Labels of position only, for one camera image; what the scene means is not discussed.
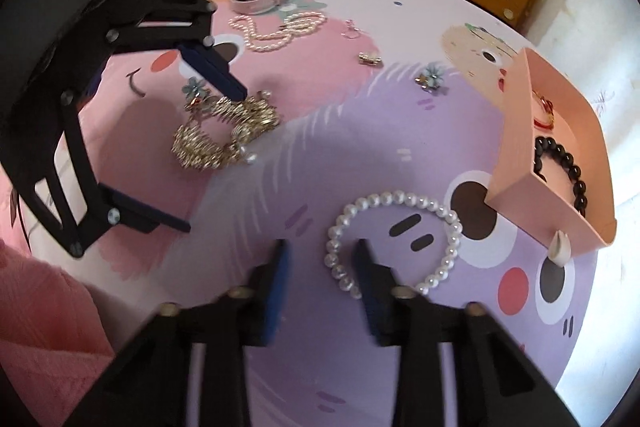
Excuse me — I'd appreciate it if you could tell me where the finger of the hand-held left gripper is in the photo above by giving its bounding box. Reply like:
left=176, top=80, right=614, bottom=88
left=0, top=89, right=192, bottom=258
left=105, top=0, right=248, bottom=102

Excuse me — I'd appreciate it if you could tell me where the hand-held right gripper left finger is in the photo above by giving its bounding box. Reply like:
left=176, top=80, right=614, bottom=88
left=65, top=239, right=293, bottom=427

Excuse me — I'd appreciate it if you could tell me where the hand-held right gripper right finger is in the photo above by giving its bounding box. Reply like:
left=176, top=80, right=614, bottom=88
left=350, top=239, right=571, bottom=427

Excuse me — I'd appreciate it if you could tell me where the green flower earring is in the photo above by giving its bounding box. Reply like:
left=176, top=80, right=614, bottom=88
left=182, top=77, right=208, bottom=108

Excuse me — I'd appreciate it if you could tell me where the small-bead pearl necklace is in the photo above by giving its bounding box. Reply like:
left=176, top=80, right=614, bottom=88
left=228, top=11, right=328, bottom=54

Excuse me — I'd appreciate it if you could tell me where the gold chain bracelet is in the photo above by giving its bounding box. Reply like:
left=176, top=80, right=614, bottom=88
left=171, top=91, right=282, bottom=170

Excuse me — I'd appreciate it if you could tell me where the white pearl bracelet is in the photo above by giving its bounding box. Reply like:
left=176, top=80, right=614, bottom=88
left=325, top=190, right=463, bottom=300

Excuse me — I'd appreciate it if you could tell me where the blue flower brooch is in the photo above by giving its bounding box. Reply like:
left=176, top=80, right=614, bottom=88
left=414, top=63, right=446, bottom=94

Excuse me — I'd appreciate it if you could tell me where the pink drawer box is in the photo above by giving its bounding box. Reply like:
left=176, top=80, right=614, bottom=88
left=485, top=47, right=618, bottom=267

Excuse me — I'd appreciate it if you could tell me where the cartoon monster tablecloth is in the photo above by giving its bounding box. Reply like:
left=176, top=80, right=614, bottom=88
left=10, top=0, right=601, bottom=427

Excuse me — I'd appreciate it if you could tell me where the pink fleece clothing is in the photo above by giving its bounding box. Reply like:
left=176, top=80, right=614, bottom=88
left=0, top=242, right=118, bottom=427

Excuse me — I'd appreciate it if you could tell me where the red string bracelet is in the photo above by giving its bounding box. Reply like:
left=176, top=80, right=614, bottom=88
left=531, top=91, right=557, bottom=128

